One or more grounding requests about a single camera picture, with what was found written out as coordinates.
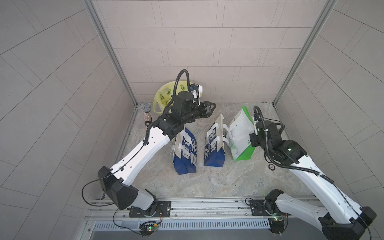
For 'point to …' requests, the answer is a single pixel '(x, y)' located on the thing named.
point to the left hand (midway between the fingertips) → (217, 105)
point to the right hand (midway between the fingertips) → (253, 130)
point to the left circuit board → (147, 228)
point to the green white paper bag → (238, 132)
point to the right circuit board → (277, 226)
